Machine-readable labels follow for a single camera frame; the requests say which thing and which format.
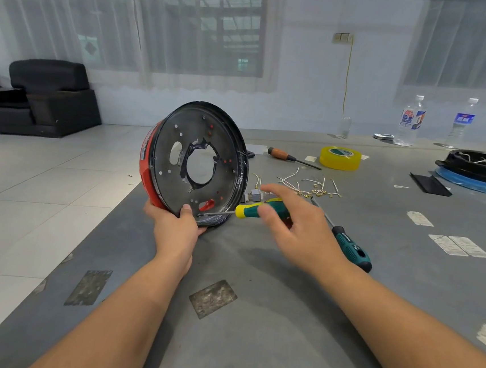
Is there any person's right hand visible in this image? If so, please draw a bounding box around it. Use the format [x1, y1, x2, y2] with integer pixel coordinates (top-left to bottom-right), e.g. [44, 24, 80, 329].
[250, 182, 355, 283]

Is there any person's left hand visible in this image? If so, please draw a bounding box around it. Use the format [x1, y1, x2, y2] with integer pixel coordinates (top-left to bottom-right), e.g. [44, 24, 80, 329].
[137, 200, 210, 279]

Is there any yellow green handle screwdriver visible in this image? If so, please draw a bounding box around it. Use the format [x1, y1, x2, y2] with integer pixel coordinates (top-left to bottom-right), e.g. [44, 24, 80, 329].
[197, 190, 296, 228]

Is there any red black cooker base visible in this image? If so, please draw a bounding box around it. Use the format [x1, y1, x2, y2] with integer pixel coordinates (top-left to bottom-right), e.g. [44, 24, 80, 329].
[132, 95, 256, 233]

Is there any person's right forearm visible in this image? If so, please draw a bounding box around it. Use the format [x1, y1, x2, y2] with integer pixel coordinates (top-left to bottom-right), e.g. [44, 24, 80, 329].
[308, 259, 486, 368]

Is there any person's left forearm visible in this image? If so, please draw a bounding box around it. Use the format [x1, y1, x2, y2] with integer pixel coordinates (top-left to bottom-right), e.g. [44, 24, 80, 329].
[27, 241, 194, 368]

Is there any yellow tape roll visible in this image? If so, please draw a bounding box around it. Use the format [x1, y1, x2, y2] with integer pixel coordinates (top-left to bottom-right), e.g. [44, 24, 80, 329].
[318, 145, 363, 173]

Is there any flat black plastic plate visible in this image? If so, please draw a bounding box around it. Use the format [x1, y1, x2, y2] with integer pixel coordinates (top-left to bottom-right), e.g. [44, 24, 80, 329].
[408, 172, 454, 197]

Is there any clear bottle red blue label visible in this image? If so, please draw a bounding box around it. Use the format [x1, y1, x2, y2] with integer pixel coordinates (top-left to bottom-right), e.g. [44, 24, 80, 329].
[393, 93, 429, 148]

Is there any black armchair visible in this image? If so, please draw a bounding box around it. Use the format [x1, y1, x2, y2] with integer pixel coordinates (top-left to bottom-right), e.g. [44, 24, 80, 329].
[0, 54, 108, 145]

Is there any grey framed window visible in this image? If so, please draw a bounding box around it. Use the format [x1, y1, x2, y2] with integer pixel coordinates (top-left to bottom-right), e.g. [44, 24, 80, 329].
[125, 0, 271, 83]

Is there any wide sheer white curtain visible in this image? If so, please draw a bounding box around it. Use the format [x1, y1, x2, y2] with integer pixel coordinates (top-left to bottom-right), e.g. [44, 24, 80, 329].
[0, 0, 288, 103]

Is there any narrow sheer white curtain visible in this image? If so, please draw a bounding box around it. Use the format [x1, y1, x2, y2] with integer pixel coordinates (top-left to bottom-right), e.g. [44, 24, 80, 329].
[394, 0, 486, 114]

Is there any pile of white wire pieces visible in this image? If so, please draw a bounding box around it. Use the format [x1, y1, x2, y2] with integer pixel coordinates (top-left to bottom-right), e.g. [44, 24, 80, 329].
[251, 163, 346, 201]

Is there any orange handle screwdriver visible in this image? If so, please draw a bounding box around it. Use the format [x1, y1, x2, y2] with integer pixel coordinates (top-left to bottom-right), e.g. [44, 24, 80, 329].
[266, 146, 324, 171]

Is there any teal black handle screwdriver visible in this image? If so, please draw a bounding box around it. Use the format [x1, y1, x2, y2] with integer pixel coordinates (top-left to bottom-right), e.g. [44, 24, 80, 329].
[304, 196, 379, 274]

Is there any yellow hanging cable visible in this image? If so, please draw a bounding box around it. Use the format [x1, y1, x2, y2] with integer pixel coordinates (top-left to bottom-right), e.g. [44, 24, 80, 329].
[341, 41, 354, 118]

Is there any black cooker shell blue ring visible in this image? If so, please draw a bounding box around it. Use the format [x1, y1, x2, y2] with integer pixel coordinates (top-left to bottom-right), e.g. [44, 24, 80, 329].
[432, 146, 486, 196]

